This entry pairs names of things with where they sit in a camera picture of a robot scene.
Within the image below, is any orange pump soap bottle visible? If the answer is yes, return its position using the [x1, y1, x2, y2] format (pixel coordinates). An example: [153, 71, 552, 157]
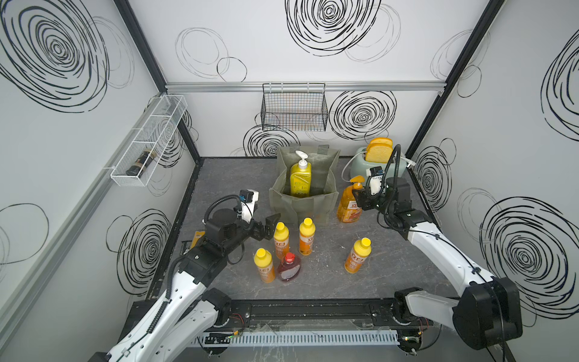
[336, 176, 365, 223]

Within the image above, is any green fabric shopping bag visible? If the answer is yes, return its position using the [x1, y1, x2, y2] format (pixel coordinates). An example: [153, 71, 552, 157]
[269, 145, 340, 226]

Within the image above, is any yellow pump soap bottle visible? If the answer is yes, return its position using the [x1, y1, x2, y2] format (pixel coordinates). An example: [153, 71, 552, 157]
[289, 150, 312, 198]

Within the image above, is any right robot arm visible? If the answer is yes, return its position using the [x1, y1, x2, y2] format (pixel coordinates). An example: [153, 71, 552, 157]
[353, 177, 523, 350]

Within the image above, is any yellow object behind left arm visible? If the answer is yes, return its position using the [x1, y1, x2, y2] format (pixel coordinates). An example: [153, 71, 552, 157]
[189, 231, 206, 249]

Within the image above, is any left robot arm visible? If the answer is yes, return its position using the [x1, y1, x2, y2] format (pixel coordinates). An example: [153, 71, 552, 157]
[91, 207, 280, 361]

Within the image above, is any red soap bottle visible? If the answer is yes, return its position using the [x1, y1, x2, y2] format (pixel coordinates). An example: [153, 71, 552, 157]
[277, 252, 302, 282]

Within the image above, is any yellow cap bottle back left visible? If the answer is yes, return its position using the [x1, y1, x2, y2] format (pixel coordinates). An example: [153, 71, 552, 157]
[274, 222, 290, 259]

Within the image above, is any yellow cap bottle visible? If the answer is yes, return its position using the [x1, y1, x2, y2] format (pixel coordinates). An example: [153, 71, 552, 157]
[345, 238, 372, 274]
[299, 217, 316, 256]
[253, 248, 275, 283]
[274, 222, 290, 259]

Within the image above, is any mint green toaster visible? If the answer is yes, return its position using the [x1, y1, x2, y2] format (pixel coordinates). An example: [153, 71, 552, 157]
[349, 147, 416, 179]

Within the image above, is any yellow cap bottle back middle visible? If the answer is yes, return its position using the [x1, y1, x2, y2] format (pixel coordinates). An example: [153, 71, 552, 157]
[299, 217, 316, 256]

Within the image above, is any yellow cap bottle front left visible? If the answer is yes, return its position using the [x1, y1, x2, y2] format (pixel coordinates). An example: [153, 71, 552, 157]
[253, 248, 275, 283]

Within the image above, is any toast slice front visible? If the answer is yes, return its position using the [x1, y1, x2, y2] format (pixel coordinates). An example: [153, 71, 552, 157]
[365, 143, 393, 164]

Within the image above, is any toast slice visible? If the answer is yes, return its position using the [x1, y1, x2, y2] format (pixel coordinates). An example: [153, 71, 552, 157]
[370, 137, 393, 147]
[365, 143, 393, 164]

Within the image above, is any yellow cap bottle right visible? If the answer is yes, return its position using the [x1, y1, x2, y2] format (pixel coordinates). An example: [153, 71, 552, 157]
[345, 238, 372, 274]

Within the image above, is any toast slice back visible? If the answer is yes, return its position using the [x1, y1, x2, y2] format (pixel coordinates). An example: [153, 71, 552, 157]
[370, 137, 393, 147]

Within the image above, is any dark item in shelf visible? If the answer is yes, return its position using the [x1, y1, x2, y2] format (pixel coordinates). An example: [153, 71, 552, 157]
[125, 149, 157, 176]

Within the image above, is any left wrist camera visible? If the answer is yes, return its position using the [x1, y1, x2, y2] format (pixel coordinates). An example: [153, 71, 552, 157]
[240, 189, 259, 223]

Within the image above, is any white wire shelf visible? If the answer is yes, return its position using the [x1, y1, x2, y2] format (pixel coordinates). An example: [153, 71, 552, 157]
[111, 94, 187, 187]

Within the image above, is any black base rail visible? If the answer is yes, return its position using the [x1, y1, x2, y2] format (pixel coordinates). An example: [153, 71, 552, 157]
[130, 297, 492, 329]

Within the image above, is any black wire basket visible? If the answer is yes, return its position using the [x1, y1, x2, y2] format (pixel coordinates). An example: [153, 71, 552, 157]
[260, 82, 329, 132]

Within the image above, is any white slotted cable duct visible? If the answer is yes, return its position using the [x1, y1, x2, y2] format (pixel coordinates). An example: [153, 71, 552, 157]
[193, 330, 400, 348]

